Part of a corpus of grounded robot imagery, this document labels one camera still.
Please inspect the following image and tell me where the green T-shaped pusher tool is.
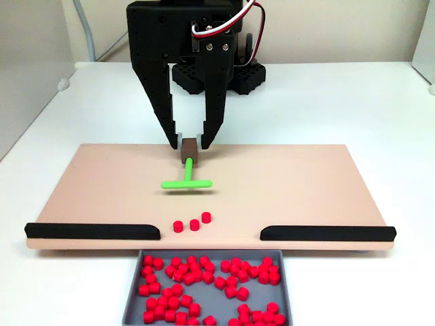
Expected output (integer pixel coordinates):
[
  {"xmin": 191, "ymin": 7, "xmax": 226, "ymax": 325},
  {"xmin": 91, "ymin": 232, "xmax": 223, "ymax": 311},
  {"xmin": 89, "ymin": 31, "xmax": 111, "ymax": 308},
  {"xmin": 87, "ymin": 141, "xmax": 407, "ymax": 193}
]
[{"xmin": 160, "ymin": 137, "xmax": 213, "ymax": 190}]

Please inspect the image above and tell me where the grey tray container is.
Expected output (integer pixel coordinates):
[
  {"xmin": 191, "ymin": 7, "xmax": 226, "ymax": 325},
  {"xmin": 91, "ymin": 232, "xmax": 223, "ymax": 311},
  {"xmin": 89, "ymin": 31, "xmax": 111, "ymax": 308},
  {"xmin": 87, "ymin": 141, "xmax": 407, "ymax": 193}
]
[{"xmin": 121, "ymin": 249, "xmax": 294, "ymax": 326}]

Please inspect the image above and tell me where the pink flat board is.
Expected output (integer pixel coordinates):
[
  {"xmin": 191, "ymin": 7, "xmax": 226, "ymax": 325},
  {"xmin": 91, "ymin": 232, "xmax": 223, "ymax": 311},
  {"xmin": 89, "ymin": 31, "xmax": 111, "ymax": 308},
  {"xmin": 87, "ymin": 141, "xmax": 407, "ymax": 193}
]
[{"xmin": 25, "ymin": 143, "xmax": 397, "ymax": 253}]

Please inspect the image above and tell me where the black foam strip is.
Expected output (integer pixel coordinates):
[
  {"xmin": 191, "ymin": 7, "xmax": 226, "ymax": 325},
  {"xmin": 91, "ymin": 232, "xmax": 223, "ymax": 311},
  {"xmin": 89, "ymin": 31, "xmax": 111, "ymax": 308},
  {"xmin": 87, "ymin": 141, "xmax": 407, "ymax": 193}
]
[
  {"xmin": 260, "ymin": 225, "xmax": 398, "ymax": 242},
  {"xmin": 24, "ymin": 222, "xmax": 161, "ymax": 241}
]

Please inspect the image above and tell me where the red white black cable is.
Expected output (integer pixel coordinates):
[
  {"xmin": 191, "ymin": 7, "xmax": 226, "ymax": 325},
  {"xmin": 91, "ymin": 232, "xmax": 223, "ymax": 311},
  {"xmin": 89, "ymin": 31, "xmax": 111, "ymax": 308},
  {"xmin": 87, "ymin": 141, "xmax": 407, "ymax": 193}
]
[{"xmin": 190, "ymin": 0, "xmax": 268, "ymax": 68}]

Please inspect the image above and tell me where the thin white cable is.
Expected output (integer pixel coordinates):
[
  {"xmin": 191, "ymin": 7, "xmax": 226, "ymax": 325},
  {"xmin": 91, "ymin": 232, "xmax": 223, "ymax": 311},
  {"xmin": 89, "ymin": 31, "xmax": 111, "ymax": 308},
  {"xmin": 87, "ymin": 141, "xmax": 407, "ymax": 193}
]
[{"xmin": 96, "ymin": 32, "xmax": 129, "ymax": 62}]

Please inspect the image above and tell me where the thick grey cable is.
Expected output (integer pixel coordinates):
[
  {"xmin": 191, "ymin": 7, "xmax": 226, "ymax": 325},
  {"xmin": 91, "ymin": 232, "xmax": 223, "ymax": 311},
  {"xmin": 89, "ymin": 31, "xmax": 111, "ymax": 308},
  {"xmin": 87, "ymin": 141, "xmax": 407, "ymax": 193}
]
[{"xmin": 73, "ymin": 0, "xmax": 98, "ymax": 62}]

